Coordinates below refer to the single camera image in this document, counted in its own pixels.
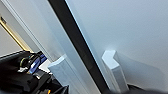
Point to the white wardrobe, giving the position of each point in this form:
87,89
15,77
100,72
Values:
13,24

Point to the yellow wall strip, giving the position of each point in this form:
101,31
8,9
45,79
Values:
13,33

